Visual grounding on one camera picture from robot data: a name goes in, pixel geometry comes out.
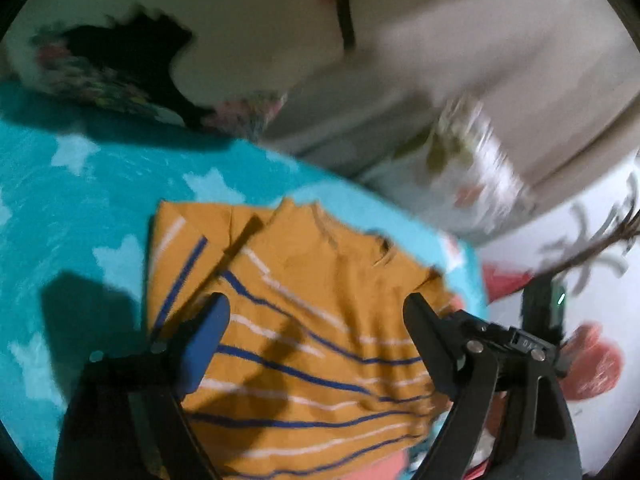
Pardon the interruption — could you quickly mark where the orange striped knit sweater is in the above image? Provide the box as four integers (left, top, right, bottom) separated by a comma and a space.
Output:
146, 200, 451, 479

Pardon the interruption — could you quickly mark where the white leaf print pillow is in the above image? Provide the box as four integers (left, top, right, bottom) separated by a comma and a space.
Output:
359, 94, 536, 238

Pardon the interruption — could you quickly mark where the turquoise star cartoon blanket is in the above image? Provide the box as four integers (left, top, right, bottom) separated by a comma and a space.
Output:
1, 79, 488, 478

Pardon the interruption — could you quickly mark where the beige curtain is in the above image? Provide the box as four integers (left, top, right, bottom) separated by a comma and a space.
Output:
265, 0, 639, 187

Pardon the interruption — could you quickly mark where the white bird print cushion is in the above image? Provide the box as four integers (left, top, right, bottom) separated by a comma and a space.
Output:
6, 0, 343, 131

